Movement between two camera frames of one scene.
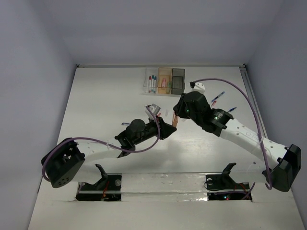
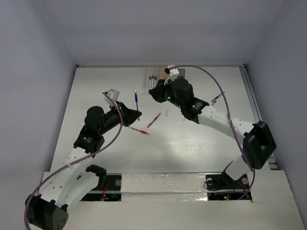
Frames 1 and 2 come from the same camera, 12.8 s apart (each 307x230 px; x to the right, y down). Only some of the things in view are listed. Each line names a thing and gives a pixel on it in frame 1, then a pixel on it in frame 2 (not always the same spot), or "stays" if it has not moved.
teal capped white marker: (152, 81) stays
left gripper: (165, 129) -> (128, 115)
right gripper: (179, 107) -> (157, 92)
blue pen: (218, 96) stays
